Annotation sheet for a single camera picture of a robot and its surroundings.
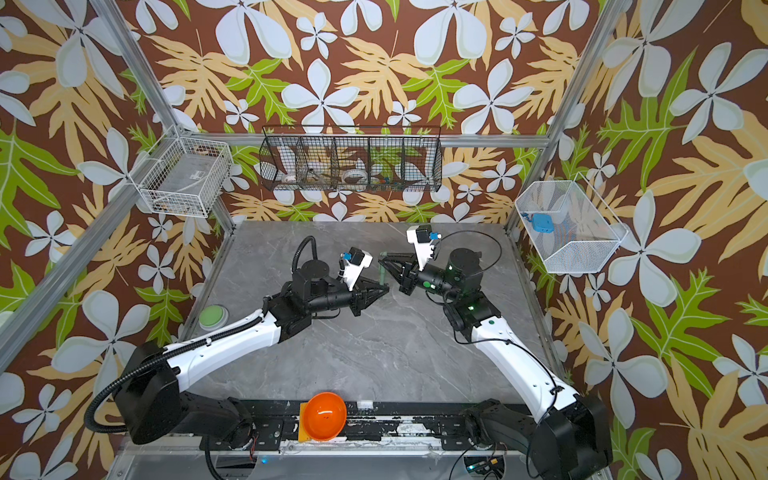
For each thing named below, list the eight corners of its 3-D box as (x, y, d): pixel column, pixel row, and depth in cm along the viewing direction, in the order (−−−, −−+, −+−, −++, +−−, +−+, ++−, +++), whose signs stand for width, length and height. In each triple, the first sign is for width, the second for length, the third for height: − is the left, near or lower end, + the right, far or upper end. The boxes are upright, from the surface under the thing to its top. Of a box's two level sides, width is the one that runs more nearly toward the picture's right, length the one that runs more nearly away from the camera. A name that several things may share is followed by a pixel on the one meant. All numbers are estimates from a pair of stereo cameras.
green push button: (199, 330, 95) (194, 325, 93) (208, 309, 100) (203, 304, 97) (223, 330, 95) (219, 325, 93) (231, 309, 100) (227, 304, 97)
